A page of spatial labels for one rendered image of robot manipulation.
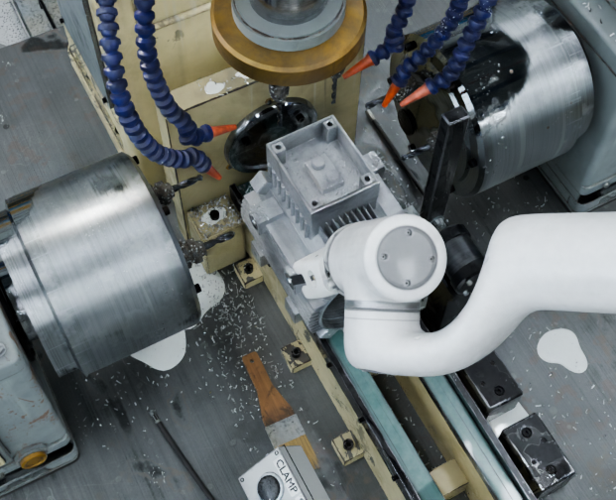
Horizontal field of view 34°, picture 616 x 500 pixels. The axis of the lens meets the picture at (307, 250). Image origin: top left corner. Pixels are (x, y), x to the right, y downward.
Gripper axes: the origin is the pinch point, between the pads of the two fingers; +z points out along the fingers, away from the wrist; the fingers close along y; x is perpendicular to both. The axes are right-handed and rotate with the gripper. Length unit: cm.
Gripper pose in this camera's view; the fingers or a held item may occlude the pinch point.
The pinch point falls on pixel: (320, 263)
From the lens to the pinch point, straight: 124.5
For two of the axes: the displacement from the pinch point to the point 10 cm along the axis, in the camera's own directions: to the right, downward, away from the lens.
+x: -4.0, -9.1, -0.7
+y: 8.8, -4.0, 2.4
